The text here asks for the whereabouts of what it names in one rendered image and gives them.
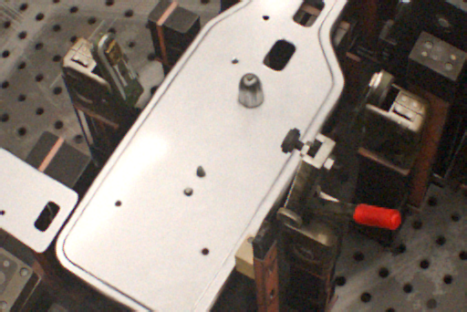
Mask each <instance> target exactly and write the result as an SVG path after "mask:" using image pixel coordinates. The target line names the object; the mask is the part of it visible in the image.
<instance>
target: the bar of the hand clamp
mask: <svg viewBox="0 0 467 312"><path fill-rule="evenodd" d="M299 132H300V130H299V129H298V128H293V129H292V128H291V129H290V130H289V131H288V133H287V134H286V136H285V137H284V139H283V143H282V144H281V146H280V148H283V149H282V153H286V154H287V153H288V152H289V153H291V152H292V151H293V149H297V150H298V151H300V153H299V155H298V156H299V157H301V158H302V161H301V163H300V166H299V168H298V170H297V175H296V178H295V180H294V182H293V185H292V189H291V191H290V193H289V195H288V197H287V202H286V204H285V208H286V209H289V210H291V211H292V212H294V213H296V214H298V215H299V216H300V218H301V215H302V213H303V212H304V210H305V208H306V204H307V203H308V202H309V200H310V198H311V196H312V197H313V196H314V194H315V190H316V188H317V186H318V184H319V183H320V178H321V177H322V175H323V173H324V172H327V173H328V171H329V169H330V170H332V171H333V172H338V171H339V169H340V168H341V163H337V162H336V161H335V159H336V156H335V155H333V154H332V152H333V149H334V147H335V145H336V143H335V142H334V141H332V140H331V139H329V138H326V137H325V136H324V135H322V134H320V133H318V134H317V135H316V138H315V140H314V142H313V144H312V142H311V141H309V140H307V141H306V143H303V142H302V141H301V140H299V138H300V137H301V133H299ZM311 144H312V146H311Z"/></svg>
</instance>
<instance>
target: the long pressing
mask: <svg viewBox="0 0 467 312"><path fill-rule="evenodd" d="M305 1H306V0H241V1H240V3H237V4H235V5H234V6H232V7H230V8H229V9H226V10H225V11H223V12H222V13H220V14H219V15H218V16H215V17H214V18H212V19H211V20H209V21H208V22H207V23H206V24H204V26H203V27H202V28H201V29H200V31H199V33H198V34H197V35H196V36H195V37H194V39H193V40H192V42H191V43H190V45H189V46H188V47H187V48H186V49H185V50H184V52H183V54H182V55H181V56H180V57H179V59H178V61H177V62H176V63H175V64H174V67H173V68H171V70H170V72H169V73H168V75H167V76H166V77H165V78H164V80H163V81H162V83H161V84H160V85H159V87H158V88H157V90H155V91H154V94H153V96H151V97H150V99H149V101H148V102H147V104H146V105H145V106H144V109H143V110H142V111H141V112H140V115H138V117H137V118H136V119H135V120H134V122H133V123H132V125H130V128H129V129H128V130H127V133H126V134H125V135H124V136H123V137H122V140H121V141H120V142H119V144H118V146H117V147H116V149H115V150H114V151H113V152H112V153H111V155H110V157H109V158H108V160H107V162H106V163H105V164H104V166H103V167H102V168H101V170H100V172H99V173H98V175H97V177H96V178H95V179H94V181H93V183H92V184H91V185H90V186H89V188H88V190H87V191H86V192H85V194H84V196H82V199H81V200H80V201H79V204H78V205H77V207H76V208H75V209H74V212H72V214H71V215H70V216H69V219H67V222H66V223H65V225H64V226H63V227H62V229H61V231H60V232H59V234H58V236H57V238H56V241H55V245H54V247H55V256H56V259H57V262H58V264H59V266H60V267H61V268H62V269H63V270H64V271H65V272H66V273H67V274H68V275H71V276H73V277H74V278H75V279H77V280H79V282H81V283H83V284H85V285H86V286H88V287H89V288H91V289H93V290H95V291H97V292H98V293H99V294H101V295H103V296H104V297H106V298H108V299H110V300H111V301H112V302H114V303H117V304H118V305H119V306H121V307H124V308H126V309H127V310H128V311H130V312H213V309H214V307H215V306H216V305H217V303H218V301H219V299H221V297H222V295H223V293H224V292H225V290H226V289H227V287H228V286H229V285H230V283H231V281H232V280H233V278H234V277H235V275H236V263H235V259H234V255H235V253H236V251H237V249H238V248H239V247H240V245H241V242H242V241H243V240H244V239H245V237H246V235H247V234H248V233H250V234H253V235H256V234H257V232H258V231H259V229H260V228H261V225H262V224H263V223H264V221H265V220H266V221H267V222H269V221H270V220H271V219H272V216H273V214H275V211H276V209H277V207H278V206H279V204H281V202H282V200H283V199H284V197H285V195H286V194H287V191H288V190H289V189H290V187H291V186H292V184H293V182H294V180H295V178H296V175H297V170H298V168H299V166H300V163H301V161H302V158H301V157H299V156H298V155H299V153H300V151H298V150H297V149H293V151H292V152H291V153H289V152H288V153H287V154H286V153H282V149H283V148H280V146H281V144H282V143H283V139H284V137H285V136H286V134H287V133H288V131H289V130H290V129H291V128H292V129H293V128H298V129H299V130H300V132H299V133H301V137H300V138H299V140H301V141H302V142H303V143H306V141H307V140H309V141H311V142H312V144H313V142H314V140H315V138H316V135H317V134H318V133H320V134H323V133H324V130H325V129H326V128H327V126H328V123H329V122H330V121H331V120H332V117H333V116H334V115H335V113H336V111H337V109H338V107H339V105H340V103H341V102H342V99H343V98H344V97H345V95H346V85H347V82H346V77H345V74H344V73H343V68H342V67H341V65H340V62H339V61H338V58H337V53H336V51H335V49H334V47H333V45H332V42H331V37H332V35H333V34H334V33H333V32H334V31H335V30H336V27H337V26H338V25H339V22H340V21H341V19H342V17H343V16H344V14H345V13H346V12H347V10H348V9H349V6H350V5H351V4H352V2H353V1H354V0H318V1H322V2H323V3H324V4H325V7H324V8H323V9H322V11H321V13H319V16H318V17H317V18H316V21H315V22H314V23H313V25H312V26H310V27H303V26H301V25H299V24H298V23H295V22H294V21H293V17H294V16H295V15H296V12H297V11H298V10H299V7H301V5H302V4H303V3H304V2H305ZM263 16H268V17H269V19H268V20H263ZM281 40H283V41H285V42H286V43H289V44H291V45H293V46H295V48H296V51H295V53H294V54H293V55H292V57H291V58H290V59H289V60H288V63H287V64H286V65H285V68H284V69H283V70H281V71H280V70H279V71H276V70H272V69H270V68H268V67H266V66H265V64H264V61H265V58H266V57H267V55H268V54H269V52H270V50H271V49H272V48H273V47H274V45H275V43H276V42H278V41H281ZM234 59H237V60H238V63H237V64H236V65H235V64H233V63H232V60H234ZM247 73H253V74H256V75H257V76H258V77H259V78H260V79H261V82H262V84H263V94H264V99H263V102H262V103H261V104H260V105H259V106H257V107H253V108H248V107H245V106H243V105H242V103H241V101H240V100H239V91H238V83H239V81H240V79H241V77H242V76H243V75H244V74H247ZM312 144H311V146H312ZM199 165H202V167H203V168H204V170H205V174H204V176H203V177H199V176H198V175H197V174H196V172H197V168H198V166H199ZM187 188H191V189H192V190H193V195H190V196H187V195H185V194H184V190H185V189H187ZM116 201H121V203H122V205H121V206H120V207H116V206H115V202H116ZM203 248H207V249H208V250H209V251H210V252H209V254H208V255H203V254H202V249H203Z"/></svg>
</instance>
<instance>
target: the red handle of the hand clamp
mask: <svg viewBox="0 0 467 312"><path fill-rule="evenodd" d="M304 211H305V212H309V213H318V214H322V215H330V216H334V217H336V218H344V219H348V220H351V221H356V223H358V224H367V225H370V226H377V227H381V228H384V229H385V228H388V229H390V230H394V229H396V228H397V226H398V225H399V224H400V214H399V211H396V210H393V209H389V208H388V209H385V208H381V207H378V206H370V205H366V204H363V203H361V204H350V203H343V202H340V201H331V200H328V199H324V198H316V197H312V196H311V198H310V200H309V202H308V203H307V204H306V208H305V210H304Z"/></svg>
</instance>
